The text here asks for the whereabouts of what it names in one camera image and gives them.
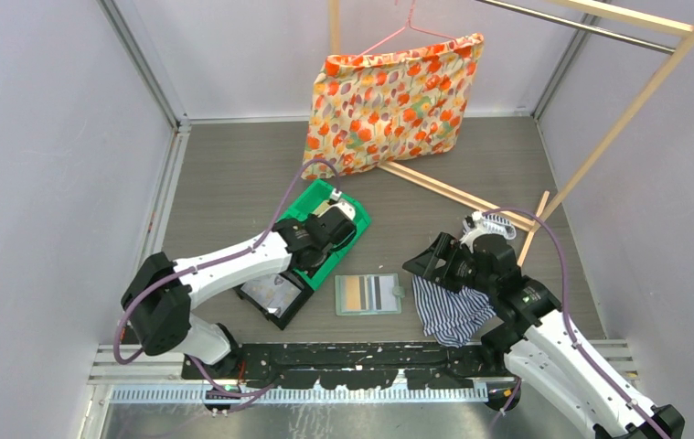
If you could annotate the black plastic tray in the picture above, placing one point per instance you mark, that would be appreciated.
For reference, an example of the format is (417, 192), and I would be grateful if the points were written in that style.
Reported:
(283, 322)

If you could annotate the metal rack rod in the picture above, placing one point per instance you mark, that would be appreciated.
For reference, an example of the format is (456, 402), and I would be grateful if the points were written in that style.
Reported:
(586, 28)

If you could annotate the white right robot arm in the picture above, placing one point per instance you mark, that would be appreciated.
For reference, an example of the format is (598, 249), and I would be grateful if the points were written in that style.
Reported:
(538, 344)

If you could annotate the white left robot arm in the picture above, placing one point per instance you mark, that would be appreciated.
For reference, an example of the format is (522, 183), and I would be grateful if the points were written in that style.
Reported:
(159, 302)

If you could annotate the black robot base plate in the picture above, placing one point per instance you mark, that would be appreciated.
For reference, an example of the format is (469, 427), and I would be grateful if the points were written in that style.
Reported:
(362, 366)

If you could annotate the white card in tray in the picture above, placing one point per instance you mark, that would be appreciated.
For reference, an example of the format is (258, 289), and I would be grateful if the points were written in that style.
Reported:
(273, 293)

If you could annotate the pink wire hanger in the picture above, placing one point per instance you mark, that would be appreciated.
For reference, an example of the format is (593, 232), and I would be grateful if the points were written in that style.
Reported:
(407, 25)

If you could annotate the aluminium frame rail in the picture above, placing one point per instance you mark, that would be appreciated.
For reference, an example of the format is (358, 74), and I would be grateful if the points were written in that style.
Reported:
(130, 29)

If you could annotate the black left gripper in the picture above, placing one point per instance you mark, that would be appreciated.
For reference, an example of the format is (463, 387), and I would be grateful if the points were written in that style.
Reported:
(311, 218)

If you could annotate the green card holder wallet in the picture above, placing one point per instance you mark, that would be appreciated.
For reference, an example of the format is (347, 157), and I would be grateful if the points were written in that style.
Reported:
(368, 294)

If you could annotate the blue white striped cloth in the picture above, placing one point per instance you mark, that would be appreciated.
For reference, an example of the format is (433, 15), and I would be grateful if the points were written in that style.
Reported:
(453, 318)

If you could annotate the green plastic bin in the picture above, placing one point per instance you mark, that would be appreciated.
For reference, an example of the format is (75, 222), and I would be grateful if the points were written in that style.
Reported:
(315, 199)

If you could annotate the floral orange pillowcase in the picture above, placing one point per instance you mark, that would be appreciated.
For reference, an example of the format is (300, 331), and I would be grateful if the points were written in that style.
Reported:
(370, 109)

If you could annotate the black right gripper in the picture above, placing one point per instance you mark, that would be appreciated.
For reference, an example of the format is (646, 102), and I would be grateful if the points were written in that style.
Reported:
(443, 246)

